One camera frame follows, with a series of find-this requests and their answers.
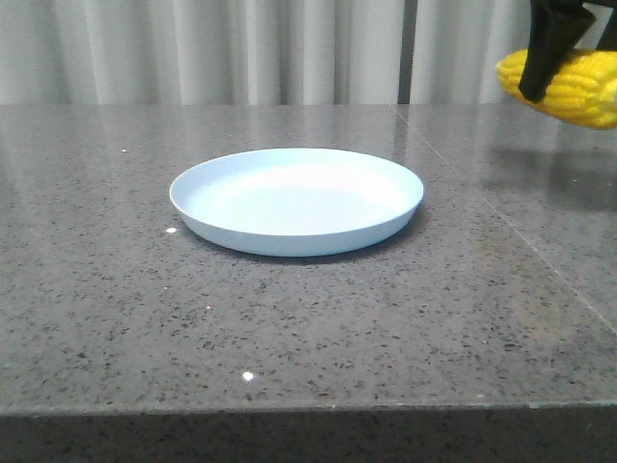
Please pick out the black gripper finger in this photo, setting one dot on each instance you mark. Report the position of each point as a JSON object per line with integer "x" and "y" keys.
{"x": 555, "y": 29}

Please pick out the yellow corn cob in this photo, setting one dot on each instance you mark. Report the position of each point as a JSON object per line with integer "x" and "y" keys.
{"x": 582, "y": 92}

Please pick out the light blue round plate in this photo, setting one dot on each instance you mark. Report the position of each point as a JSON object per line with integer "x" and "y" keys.
{"x": 296, "y": 202}

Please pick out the right white curtain panel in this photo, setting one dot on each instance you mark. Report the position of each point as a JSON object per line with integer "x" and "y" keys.
{"x": 450, "y": 49}

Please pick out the white curtain panel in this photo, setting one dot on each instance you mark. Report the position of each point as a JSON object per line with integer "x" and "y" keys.
{"x": 201, "y": 52}
{"x": 450, "y": 49}

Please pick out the left white curtain panel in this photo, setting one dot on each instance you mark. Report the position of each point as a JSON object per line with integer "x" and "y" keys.
{"x": 201, "y": 52}

